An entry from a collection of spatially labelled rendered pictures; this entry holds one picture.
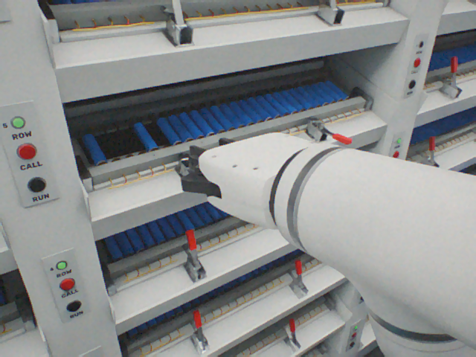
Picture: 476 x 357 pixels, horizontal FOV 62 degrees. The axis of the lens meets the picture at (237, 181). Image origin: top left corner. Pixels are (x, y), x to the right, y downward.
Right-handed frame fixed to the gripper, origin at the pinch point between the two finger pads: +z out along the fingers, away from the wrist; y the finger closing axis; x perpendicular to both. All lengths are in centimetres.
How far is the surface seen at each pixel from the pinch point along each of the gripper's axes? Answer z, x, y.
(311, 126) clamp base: 16.6, 4.8, -28.7
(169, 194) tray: 14.1, 8.1, 1.2
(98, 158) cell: 20.7, 1.9, 8.5
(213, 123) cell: 22.2, 1.2, -11.8
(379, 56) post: 17, -5, -48
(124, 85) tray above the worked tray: 11.4, -8.2, 5.3
